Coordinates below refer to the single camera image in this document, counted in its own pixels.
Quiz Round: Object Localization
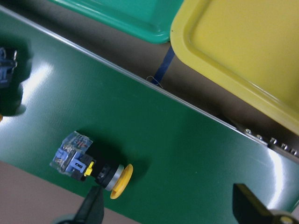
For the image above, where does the yellow push button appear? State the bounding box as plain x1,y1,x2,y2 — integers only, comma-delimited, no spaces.
50,131,134,199
0,47,21,121

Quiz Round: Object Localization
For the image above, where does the green plastic tray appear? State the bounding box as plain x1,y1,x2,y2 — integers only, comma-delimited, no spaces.
52,0,183,44

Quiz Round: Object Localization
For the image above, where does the green conveyor belt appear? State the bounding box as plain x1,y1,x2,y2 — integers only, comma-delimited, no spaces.
0,7,299,224

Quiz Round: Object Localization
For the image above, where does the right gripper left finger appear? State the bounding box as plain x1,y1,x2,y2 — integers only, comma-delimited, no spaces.
70,186,104,224

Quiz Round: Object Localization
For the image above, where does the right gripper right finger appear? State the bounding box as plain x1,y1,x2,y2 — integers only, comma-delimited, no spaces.
233,183,278,224

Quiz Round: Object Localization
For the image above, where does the yellow plastic tray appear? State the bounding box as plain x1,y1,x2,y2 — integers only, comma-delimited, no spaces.
170,0,299,133

